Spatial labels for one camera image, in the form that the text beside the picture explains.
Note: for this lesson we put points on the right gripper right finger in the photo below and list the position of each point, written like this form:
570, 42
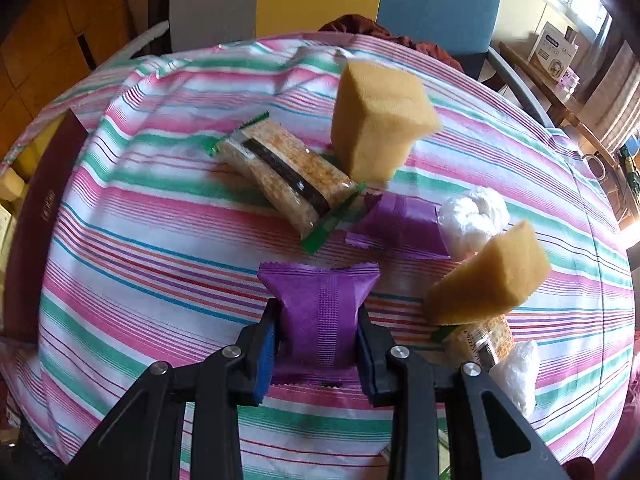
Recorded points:
372, 343

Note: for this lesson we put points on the wooden bedside desk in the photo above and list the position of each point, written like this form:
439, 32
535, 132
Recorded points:
564, 109

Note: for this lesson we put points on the gold metal tin box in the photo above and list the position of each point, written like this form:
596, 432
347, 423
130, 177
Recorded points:
47, 164

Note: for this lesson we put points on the small yellow sponge wedge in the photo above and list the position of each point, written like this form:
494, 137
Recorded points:
500, 277

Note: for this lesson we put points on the wooden wardrobe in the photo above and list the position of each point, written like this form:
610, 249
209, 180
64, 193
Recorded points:
47, 46

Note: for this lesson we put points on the yellow sponge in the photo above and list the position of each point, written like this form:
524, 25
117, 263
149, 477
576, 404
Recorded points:
11, 186

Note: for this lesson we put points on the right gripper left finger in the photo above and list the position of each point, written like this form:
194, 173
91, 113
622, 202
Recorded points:
260, 344

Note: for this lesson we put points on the white appliance box on desk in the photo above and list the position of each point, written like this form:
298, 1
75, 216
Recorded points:
552, 52

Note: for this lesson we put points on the maroon cloth by headboard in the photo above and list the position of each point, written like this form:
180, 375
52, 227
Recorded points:
357, 24

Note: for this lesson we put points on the purple snack packet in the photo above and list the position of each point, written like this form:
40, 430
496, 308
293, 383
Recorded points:
401, 226
319, 320

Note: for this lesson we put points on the cracker packet green ends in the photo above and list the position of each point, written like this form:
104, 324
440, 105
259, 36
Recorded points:
309, 191

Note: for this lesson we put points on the large yellow sponge block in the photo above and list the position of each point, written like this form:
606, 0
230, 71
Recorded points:
379, 114

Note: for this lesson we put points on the striped bed sheet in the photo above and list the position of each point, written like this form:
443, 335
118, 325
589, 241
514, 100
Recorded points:
157, 245

